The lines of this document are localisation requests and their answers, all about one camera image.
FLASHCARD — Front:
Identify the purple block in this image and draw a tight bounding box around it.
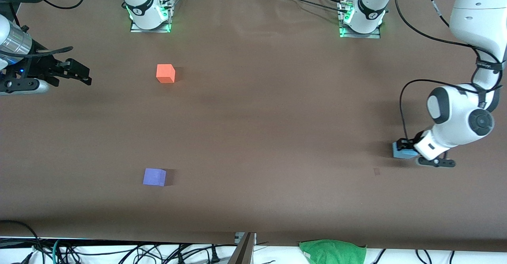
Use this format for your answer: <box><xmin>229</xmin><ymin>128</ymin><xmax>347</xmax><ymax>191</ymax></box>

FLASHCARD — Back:
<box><xmin>143</xmin><ymin>168</ymin><xmax>167</xmax><ymax>187</ymax></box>

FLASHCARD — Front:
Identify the thick black looped cable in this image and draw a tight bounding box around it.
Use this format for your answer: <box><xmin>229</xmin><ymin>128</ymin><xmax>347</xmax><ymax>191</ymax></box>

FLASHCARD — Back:
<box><xmin>0</xmin><ymin>220</ymin><xmax>45</xmax><ymax>264</ymax></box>

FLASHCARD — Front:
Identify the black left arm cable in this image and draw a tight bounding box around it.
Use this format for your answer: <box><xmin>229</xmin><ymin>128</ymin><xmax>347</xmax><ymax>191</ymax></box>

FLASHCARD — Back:
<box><xmin>394</xmin><ymin>0</ymin><xmax>505</xmax><ymax>145</ymax></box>

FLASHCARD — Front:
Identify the brown table mat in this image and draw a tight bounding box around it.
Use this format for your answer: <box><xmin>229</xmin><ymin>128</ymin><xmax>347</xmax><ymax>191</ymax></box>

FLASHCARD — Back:
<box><xmin>0</xmin><ymin>0</ymin><xmax>507</xmax><ymax>253</ymax></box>

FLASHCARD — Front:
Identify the orange block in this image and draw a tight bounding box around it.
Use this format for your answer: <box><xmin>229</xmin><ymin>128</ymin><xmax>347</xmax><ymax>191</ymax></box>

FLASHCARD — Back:
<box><xmin>156</xmin><ymin>64</ymin><xmax>176</xmax><ymax>84</ymax></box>

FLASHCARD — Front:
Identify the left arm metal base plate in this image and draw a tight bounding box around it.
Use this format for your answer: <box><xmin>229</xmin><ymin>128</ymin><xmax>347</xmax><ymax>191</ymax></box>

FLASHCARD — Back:
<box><xmin>339</xmin><ymin>0</ymin><xmax>381</xmax><ymax>39</ymax></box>

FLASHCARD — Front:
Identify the green cloth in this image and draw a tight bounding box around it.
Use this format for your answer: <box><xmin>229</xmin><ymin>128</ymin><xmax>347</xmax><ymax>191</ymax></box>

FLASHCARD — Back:
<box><xmin>298</xmin><ymin>239</ymin><xmax>368</xmax><ymax>264</ymax></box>

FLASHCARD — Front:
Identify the blue block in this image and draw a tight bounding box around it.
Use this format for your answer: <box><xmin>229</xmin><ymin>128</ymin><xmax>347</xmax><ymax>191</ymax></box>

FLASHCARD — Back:
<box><xmin>392</xmin><ymin>141</ymin><xmax>419</xmax><ymax>160</ymax></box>

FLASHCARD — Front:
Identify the long black table cable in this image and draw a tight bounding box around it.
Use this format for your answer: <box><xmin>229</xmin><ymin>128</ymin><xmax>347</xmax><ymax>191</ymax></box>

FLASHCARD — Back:
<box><xmin>271</xmin><ymin>0</ymin><xmax>349</xmax><ymax>14</ymax></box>

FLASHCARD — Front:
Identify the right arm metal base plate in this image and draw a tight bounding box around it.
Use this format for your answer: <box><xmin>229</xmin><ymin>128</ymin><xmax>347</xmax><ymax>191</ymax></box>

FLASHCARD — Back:
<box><xmin>130</xmin><ymin>0</ymin><xmax>175</xmax><ymax>33</ymax></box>

